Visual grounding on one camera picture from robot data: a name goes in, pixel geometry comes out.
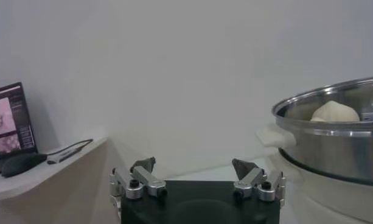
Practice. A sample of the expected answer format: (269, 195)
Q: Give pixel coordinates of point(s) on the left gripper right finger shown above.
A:
(250, 179)

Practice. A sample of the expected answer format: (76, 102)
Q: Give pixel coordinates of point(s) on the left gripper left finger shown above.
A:
(146, 179)

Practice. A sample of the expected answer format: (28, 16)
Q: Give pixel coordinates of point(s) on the white steamed baozi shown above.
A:
(335, 113)

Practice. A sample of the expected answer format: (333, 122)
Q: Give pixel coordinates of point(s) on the steel steamer pot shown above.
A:
(326, 198)

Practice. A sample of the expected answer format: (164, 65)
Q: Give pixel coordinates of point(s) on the stainless steel steamer basket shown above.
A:
(341, 152)

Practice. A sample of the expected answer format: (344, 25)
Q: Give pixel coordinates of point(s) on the white side table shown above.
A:
(52, 188)

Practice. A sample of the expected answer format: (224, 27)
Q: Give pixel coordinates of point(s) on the black computer mouse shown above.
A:
(22, 164)

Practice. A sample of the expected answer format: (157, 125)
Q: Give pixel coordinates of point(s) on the computer monitor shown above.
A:
(9, 121)

